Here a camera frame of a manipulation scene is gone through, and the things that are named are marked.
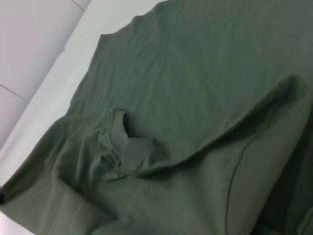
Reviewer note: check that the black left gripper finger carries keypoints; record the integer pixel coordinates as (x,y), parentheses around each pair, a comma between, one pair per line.
(2,198)

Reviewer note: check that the dark green FREE t-shirt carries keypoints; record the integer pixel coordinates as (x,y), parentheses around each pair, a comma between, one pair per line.
(183,98)

